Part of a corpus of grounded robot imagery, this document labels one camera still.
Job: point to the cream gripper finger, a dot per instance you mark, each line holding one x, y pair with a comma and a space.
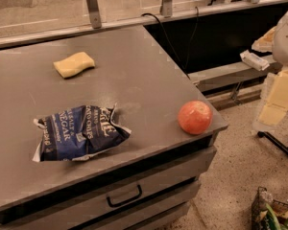
276, 104

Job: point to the yellow sponge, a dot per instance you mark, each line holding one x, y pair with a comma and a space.
73, 65

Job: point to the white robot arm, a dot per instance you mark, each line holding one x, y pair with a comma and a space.
280, 43

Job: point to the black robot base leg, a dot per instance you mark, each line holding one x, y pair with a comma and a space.
274, 140

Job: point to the blue chip bag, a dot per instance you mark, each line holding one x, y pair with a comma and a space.
78, 134

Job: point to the white small box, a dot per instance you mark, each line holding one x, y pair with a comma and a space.
254, 61

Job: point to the red apple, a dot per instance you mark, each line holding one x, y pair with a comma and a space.
195, 117

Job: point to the grey drawer front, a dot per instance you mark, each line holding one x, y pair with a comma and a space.
143, 201

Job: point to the wire basket with items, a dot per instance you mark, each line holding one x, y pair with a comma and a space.
268, 213

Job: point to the metal bracket middle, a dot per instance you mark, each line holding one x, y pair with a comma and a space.
166, 8

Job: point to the black drawer handle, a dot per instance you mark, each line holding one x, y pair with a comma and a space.
124, 195

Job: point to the metal bracket left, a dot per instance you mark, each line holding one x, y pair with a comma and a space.
94, 14

